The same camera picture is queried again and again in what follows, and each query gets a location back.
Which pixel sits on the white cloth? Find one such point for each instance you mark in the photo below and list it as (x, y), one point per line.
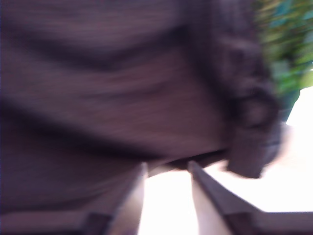
(281, 191)

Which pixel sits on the green foliage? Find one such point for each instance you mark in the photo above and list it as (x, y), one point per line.
(288, 49)

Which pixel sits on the person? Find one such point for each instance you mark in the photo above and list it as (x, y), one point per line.
(122, 98)

